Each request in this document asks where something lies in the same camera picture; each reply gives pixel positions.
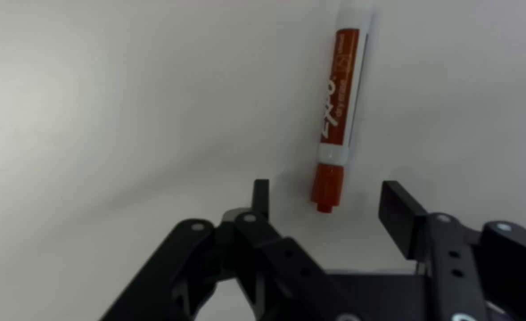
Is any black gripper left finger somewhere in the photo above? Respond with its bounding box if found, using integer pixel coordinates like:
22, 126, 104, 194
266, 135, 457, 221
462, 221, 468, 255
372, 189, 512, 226
101, 178, 359, 321

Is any red marker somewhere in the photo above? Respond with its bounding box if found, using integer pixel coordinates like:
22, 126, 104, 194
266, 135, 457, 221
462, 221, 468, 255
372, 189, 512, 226
311, 0, 373, 212

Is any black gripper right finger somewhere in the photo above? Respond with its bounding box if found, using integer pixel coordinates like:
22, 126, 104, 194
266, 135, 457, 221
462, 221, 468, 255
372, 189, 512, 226
379, 180, 526, 321

